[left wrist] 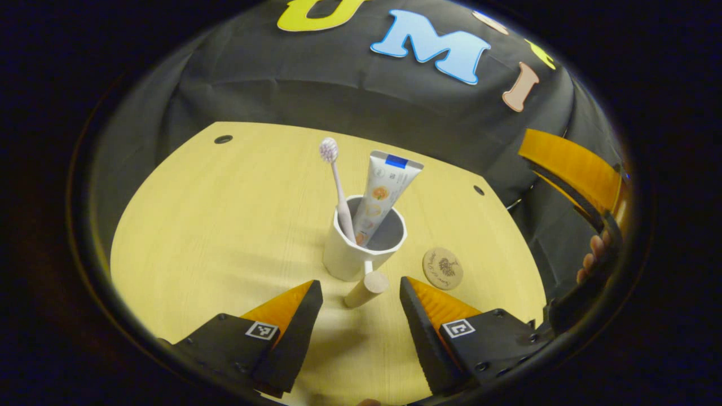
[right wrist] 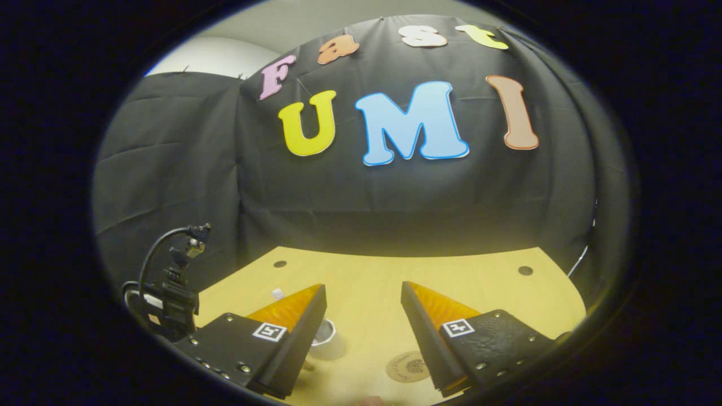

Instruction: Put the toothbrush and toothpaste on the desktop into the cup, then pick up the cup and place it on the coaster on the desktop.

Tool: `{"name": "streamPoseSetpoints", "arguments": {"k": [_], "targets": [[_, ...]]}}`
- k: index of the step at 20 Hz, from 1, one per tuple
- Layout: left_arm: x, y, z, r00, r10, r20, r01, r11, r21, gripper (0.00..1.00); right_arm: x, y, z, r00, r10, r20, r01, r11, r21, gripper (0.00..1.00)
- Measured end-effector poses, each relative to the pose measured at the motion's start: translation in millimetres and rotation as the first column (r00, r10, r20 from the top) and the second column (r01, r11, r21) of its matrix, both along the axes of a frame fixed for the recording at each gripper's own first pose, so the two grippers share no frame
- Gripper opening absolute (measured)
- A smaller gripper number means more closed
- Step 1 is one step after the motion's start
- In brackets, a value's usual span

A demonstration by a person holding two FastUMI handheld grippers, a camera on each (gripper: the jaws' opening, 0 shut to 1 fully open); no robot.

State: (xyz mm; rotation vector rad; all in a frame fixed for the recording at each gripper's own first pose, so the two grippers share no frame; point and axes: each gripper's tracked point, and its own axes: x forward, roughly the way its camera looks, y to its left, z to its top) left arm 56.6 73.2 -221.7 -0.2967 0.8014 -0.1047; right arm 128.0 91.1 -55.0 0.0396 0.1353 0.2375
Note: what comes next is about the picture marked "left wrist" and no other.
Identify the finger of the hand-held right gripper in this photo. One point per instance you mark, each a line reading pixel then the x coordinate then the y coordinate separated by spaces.
pixel 569 163

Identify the round wooden coaster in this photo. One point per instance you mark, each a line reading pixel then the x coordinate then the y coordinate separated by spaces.
pixel 443 268

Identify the light wooden desktop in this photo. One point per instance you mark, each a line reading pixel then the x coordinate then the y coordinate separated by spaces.
pixel 225 225

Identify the pink white toothbrush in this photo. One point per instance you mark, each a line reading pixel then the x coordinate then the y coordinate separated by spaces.
pixel 341 197

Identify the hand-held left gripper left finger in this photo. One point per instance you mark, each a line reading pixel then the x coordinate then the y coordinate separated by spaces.
pixel 296 338

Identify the white toothpaste tube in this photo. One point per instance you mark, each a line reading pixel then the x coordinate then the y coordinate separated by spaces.
pixel 386 186

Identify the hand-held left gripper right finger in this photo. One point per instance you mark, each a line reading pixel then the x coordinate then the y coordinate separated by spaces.
pixel 423 338

